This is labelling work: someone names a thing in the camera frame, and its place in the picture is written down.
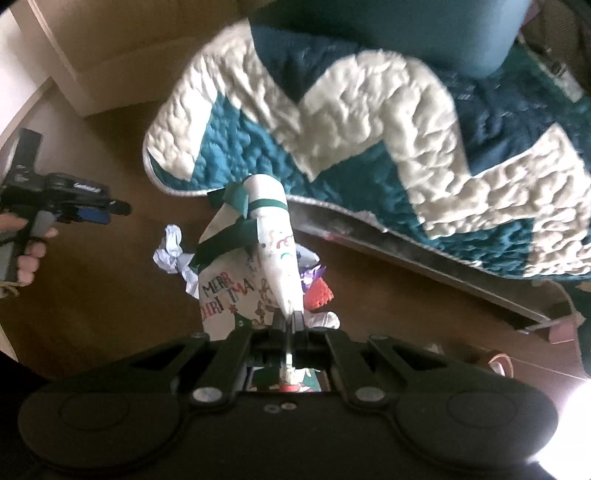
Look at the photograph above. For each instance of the red knitted toy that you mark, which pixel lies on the red knitted toy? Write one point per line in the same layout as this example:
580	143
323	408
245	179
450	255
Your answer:
317	293

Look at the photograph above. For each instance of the crumpled white blue paper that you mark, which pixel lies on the crumpled white blue paper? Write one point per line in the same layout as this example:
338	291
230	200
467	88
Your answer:
170	257

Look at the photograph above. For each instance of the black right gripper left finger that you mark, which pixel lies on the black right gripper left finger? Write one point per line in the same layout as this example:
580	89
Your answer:
278	328

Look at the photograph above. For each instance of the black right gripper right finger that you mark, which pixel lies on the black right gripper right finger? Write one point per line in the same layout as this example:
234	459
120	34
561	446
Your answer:
298	330

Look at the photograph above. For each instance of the white christmas paper wrapper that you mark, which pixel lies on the white christmas paper wrapper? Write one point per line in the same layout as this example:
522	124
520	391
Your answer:
246	263

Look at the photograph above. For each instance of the person left hand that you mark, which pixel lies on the person left hand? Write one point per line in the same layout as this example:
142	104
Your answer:
25	253

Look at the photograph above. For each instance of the teal white quilted blanket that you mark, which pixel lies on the teal white quilted blanket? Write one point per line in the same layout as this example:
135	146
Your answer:
494	173

